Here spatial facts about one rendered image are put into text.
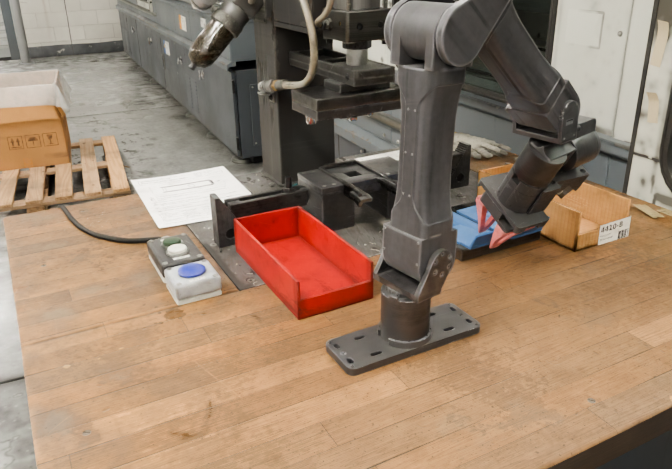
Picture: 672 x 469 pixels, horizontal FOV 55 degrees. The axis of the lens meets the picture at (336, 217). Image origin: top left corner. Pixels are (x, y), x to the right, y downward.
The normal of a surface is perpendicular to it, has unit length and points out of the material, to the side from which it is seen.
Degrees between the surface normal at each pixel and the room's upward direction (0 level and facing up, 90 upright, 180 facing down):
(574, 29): 90
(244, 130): 90
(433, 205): 79
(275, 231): 90
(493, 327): 0
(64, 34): 90
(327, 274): 0
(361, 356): 0
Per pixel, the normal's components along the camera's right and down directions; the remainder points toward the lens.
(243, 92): 0.42, 0.35
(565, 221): -0.88, 0.20
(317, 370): -0.02, -0.92
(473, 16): 0.60, 0.30
